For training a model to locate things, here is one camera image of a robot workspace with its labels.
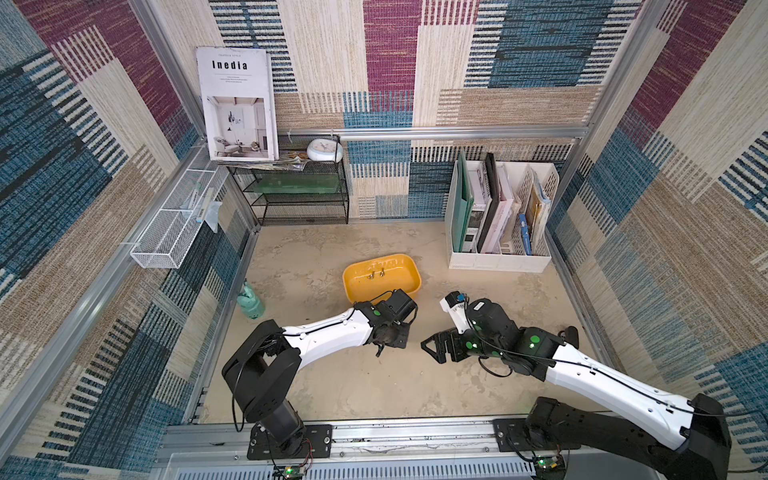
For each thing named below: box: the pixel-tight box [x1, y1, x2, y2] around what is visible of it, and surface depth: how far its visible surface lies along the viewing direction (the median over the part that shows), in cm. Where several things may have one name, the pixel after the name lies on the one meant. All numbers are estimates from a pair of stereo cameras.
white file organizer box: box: [445, 160, 560, 272], surface depth 101 cm
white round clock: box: [307, 138, 343, 163], surface depth 91 cm
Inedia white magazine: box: [196, 47, 280, 162], surface depth 79 cm
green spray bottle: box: [237, 278, 265, 320], surface depth 93 cm
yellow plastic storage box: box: [342, 254, 422, 304], surface depth 107 cm
